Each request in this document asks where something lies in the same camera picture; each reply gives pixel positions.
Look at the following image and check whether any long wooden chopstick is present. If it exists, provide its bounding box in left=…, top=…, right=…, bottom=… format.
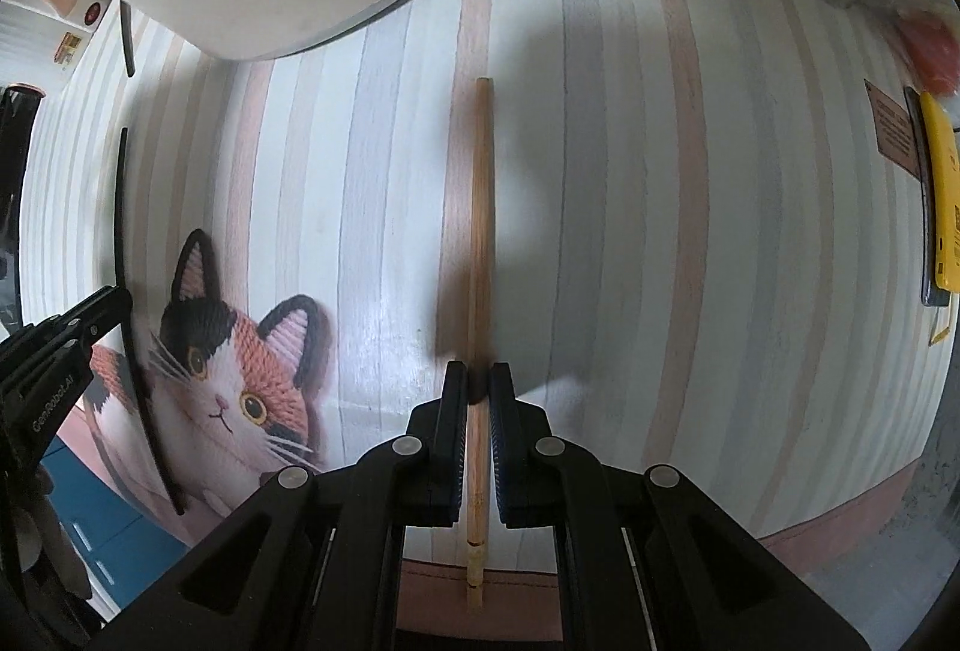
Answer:
left=465, top=77, right=497, bottom=611

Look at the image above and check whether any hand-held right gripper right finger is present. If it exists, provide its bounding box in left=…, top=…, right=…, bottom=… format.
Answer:
left=488, top=384, right=871, bottom=651

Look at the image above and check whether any white pink electric kettle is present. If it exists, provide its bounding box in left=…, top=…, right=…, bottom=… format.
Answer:
left=0, top=0, right=113, bottom=93

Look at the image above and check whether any yellow flat object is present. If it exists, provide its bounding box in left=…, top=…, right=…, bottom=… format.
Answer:
left=919, top=90, right=960, bottom=292

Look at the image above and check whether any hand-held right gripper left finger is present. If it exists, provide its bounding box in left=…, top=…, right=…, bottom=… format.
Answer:
left=90, top=383, right=470, bottom=651

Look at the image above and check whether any brown card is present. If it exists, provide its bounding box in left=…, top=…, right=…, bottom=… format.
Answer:
left=862, top=79, right=925, bottom=181

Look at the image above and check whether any black chopstick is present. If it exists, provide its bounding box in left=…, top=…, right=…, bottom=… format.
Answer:
left=120, top=0, right=137, bottom=78
left=112, top=127, right=185, bottom=515

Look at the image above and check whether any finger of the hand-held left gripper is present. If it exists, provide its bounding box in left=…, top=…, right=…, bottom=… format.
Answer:
left=0, top=308, right=134, bottom=391

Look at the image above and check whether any blue cabinet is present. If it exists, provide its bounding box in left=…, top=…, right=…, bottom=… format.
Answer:
left=37, top=456, right=196, bottom=622

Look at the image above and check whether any striped cat mat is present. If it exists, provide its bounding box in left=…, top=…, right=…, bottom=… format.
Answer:
left=15, top=0, right=946, bottom=614

